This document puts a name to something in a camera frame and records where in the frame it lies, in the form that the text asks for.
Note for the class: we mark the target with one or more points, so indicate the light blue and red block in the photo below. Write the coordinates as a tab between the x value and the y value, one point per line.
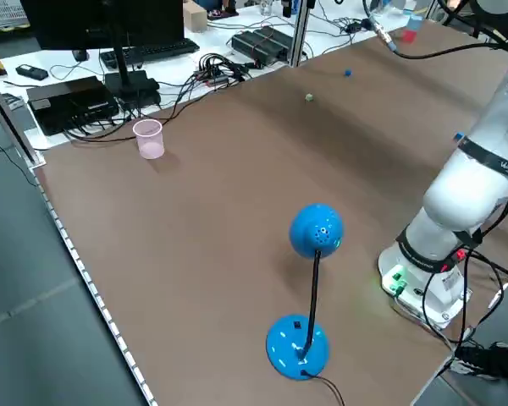
411	29

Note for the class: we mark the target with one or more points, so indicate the pink plastic cup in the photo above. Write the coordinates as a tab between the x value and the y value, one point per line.
149	141

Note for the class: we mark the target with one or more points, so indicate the black computer monitor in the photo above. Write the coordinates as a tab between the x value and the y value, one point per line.
101	21

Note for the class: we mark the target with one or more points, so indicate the black handheld device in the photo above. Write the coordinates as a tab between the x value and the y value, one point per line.
31	72

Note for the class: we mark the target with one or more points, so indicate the black keyboard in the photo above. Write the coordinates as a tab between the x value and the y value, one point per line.
161	51

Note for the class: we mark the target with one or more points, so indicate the aluminium post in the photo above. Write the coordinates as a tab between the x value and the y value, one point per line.
299	34

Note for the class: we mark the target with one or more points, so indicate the cardboard box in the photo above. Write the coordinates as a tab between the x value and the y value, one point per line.
194	17

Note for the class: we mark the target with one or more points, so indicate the black computer mouse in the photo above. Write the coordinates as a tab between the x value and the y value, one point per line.
80	55

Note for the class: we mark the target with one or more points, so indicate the black finned power supply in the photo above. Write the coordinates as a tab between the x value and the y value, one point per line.
262	44

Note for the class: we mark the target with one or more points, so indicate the green magnetic cube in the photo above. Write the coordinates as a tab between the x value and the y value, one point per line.
309	97

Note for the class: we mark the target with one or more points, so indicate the black power adapter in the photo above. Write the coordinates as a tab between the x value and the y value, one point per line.
357	26

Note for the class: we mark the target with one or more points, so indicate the aluminium frame profile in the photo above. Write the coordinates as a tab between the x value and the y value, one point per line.
8	114

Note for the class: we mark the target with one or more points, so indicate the clear drinking glass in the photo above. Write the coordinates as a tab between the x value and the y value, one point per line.
266	7

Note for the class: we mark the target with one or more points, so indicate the blue desk lamp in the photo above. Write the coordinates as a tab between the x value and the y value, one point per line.
317	228

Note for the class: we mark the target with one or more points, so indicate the black flat electronics box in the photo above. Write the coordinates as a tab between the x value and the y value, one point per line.
67	105

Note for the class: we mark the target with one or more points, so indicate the blue magnetic cube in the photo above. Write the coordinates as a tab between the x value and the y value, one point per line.
459	136
348	73

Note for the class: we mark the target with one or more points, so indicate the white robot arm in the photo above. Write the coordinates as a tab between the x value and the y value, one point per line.
461	199

